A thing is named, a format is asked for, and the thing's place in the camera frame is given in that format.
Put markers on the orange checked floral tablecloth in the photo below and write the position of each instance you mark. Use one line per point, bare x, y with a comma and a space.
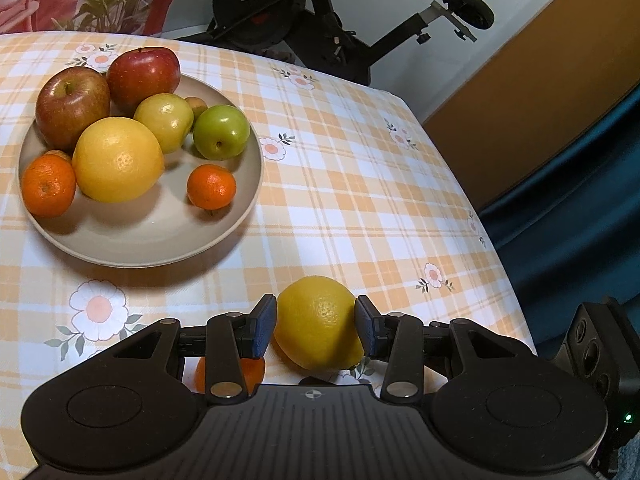
350, 185

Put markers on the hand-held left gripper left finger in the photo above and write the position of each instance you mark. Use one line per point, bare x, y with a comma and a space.
264, 325

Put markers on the beige round plate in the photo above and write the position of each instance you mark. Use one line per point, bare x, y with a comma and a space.
150, 230

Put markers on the small brown fruit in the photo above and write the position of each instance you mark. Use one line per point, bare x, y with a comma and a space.
57, 154
197, 106

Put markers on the bright red apple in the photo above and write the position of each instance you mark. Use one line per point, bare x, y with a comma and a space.
145, 77

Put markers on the small green apple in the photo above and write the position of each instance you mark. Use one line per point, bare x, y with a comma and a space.
220, 130

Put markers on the dark teal cloth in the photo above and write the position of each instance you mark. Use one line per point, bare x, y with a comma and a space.
575, 200

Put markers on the brownish red apple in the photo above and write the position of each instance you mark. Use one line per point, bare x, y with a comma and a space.
70, 105

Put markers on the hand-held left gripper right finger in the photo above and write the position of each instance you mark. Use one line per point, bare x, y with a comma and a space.
364, 327

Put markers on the orange wooden panel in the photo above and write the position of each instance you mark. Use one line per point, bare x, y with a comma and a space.
550, 85

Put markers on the large yellow orange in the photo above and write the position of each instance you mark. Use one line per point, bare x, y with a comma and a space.
315, 320
117, 160

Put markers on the tangerine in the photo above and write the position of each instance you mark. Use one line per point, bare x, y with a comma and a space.
252, 372
47, 185
211, 186

